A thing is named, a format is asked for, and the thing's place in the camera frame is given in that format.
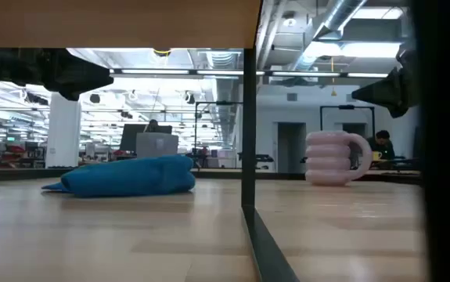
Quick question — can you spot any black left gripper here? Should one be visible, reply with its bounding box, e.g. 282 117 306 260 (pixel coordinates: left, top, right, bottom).
16 48 115 102

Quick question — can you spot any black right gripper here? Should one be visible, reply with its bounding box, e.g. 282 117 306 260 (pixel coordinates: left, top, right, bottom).
351 41 421 119

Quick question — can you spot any pink ribbed mug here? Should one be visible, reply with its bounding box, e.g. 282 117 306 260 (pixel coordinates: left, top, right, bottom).
304 130 373 186

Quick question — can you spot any wooden shelf board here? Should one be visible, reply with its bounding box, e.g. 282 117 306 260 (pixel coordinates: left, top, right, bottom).
0 0 263 49

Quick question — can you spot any white column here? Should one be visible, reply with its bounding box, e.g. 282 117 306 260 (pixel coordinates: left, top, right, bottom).
45 92 82 169

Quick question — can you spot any yellow hanging pendant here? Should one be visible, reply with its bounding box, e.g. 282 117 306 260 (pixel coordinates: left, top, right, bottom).
329 56 337 97

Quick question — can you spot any black background monitor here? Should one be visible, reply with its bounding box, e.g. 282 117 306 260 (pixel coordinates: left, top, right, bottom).
119 123 174 154

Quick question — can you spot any long ceiling light bar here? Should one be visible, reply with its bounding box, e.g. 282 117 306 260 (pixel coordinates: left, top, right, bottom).
109 68 390 79

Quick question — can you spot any red chair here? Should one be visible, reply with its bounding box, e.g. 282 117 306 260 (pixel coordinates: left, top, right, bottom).
0 144 27 165

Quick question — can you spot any grey box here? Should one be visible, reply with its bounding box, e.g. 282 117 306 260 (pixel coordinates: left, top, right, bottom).
135 132 180 159

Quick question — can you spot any blue cloth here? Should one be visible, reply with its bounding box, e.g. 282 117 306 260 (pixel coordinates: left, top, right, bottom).
41 154 196 198

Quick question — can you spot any black background equipment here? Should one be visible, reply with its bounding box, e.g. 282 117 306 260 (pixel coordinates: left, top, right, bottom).
237 152 275 171

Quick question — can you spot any black gantry frame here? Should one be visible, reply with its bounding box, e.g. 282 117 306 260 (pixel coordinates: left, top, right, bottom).
319 104 376 157
193 100 244 157

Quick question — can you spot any black vertical frame post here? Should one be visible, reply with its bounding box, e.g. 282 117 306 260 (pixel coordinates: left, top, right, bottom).
409 0 450 282

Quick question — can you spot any silver ventilation duct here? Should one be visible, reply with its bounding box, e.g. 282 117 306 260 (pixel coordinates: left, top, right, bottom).
286 0 369 74

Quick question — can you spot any black shelf support frame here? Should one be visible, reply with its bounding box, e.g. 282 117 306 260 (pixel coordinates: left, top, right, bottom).
240 47 301 282

